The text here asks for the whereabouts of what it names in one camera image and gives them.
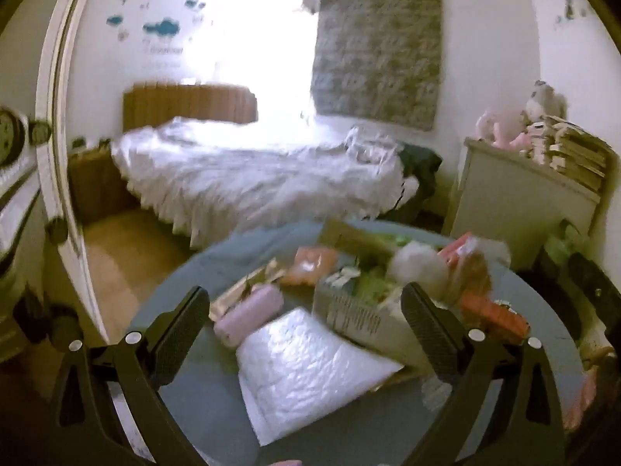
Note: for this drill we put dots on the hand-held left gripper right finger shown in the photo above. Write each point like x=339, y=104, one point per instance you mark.
x=432, y=335

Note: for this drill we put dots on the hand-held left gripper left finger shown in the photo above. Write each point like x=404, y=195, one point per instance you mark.
x=184, y=325

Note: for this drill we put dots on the red milk carton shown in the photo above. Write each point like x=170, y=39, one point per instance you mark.
x=490, y=315

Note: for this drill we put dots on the pink roll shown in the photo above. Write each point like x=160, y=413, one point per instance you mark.
x=247, y=315

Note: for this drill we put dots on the white crumpled tissue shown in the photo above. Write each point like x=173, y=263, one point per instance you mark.
x=417, y=267

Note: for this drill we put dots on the brown snack packet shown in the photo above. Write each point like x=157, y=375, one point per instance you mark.
x=473, y=276

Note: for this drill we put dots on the cardboard box of snacks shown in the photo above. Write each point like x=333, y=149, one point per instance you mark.
x=359, y=320

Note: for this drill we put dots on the green packet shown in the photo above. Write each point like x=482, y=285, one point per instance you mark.
x=371, y=281

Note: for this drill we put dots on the tan paper wrapper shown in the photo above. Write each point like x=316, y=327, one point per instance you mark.
x=252, y=279

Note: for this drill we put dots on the red and white packet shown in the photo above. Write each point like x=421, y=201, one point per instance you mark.
x=458, y=250

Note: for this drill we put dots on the white bubble wrap mailer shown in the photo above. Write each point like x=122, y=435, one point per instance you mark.
x=301, y=369

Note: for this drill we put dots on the orange packet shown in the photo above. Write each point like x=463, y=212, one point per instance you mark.
x=310, y=264

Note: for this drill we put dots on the white cabinet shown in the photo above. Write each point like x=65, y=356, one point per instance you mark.
x=509, y=204

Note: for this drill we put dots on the black door knob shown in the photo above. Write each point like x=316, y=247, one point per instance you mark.
x=40, y=132
x=57, y=230

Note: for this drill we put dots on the bed with white blanket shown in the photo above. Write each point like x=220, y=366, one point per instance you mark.
x=242, y=174

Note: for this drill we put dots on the wooden nightstand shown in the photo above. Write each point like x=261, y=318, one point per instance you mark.
x=97, y=184

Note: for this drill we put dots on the dark cloth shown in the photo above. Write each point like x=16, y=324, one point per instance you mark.
x=419, y=165

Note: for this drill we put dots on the pink plush toy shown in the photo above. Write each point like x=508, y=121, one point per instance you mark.
x=499, y=128

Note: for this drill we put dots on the wooden headboard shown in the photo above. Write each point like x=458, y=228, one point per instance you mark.
x=194, y=102

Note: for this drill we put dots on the stack of books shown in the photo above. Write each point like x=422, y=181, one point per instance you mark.
x=572, y=155

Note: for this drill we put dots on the grey plush toy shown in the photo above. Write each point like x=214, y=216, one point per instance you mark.
x=543, y=102

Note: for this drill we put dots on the white door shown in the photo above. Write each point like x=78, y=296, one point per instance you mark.
x=53, y=82

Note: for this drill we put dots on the grey patterned curtain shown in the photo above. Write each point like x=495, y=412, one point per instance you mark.
x=378, y=43

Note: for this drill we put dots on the blue cloud wall stickers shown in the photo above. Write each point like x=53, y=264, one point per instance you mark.
x=162, y=26

